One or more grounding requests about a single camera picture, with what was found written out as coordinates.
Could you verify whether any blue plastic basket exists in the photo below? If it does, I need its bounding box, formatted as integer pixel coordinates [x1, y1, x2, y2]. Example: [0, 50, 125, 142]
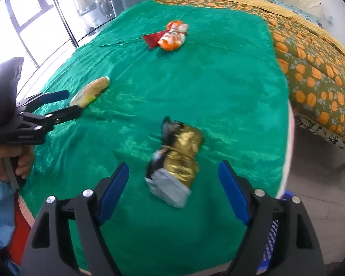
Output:
[256, 190, 294, 276]

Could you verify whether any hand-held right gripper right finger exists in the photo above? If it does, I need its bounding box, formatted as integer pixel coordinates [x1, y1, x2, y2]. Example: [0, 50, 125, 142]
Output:
[218, 160, 325, 276]

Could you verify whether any red garment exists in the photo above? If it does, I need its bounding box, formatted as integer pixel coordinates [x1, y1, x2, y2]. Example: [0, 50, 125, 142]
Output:
[7, 191, 35, 258]

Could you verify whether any flat red wrapper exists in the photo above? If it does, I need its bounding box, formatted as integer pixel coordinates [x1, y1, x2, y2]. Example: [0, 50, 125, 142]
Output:
[142, 32, 165, 48]

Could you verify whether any yellowish snack packet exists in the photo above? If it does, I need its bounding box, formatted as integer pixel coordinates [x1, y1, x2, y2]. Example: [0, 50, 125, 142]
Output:
[69, 76, 111, 108]

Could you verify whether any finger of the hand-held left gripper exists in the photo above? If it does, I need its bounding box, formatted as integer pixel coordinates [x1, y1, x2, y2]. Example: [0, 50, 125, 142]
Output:
[18, 105, 82, 130]
[15, 90, 69, 112]

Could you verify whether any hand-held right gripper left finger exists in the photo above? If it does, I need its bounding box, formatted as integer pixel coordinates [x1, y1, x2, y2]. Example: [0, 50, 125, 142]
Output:
[21, 161, 130, 276]

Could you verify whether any person's left hand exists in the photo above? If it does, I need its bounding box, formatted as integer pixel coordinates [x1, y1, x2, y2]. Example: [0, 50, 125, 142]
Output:
[0, 144, 35, 186]

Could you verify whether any glass sliding door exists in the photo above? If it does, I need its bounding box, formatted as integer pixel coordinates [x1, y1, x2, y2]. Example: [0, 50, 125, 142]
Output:
[3, 0, 78, 66]

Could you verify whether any orange and white snack packet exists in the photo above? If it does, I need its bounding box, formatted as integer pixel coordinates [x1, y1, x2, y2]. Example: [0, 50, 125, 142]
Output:
[157, 20, 189, 51]

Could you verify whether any gold and silver wrapper bundle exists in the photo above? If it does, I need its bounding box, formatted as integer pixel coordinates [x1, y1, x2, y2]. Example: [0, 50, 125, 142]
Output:
[144, 116, 205, 208]

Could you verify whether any orange floral bed blanket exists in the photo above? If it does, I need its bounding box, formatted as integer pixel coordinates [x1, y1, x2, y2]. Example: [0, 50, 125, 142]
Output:
[155, 0, 345, 150]

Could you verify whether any washing machine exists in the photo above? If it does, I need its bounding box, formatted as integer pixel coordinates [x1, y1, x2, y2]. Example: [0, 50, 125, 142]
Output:
[92, 0, 115, 20]

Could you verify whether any green patterned tablecloth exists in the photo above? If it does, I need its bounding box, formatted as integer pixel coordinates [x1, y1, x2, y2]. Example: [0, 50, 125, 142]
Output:
[18, 0, 289, 276]

